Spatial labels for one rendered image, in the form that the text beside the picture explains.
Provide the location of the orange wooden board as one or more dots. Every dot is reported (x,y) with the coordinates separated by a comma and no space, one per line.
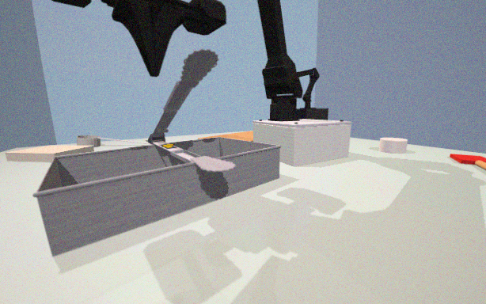
(247,136)

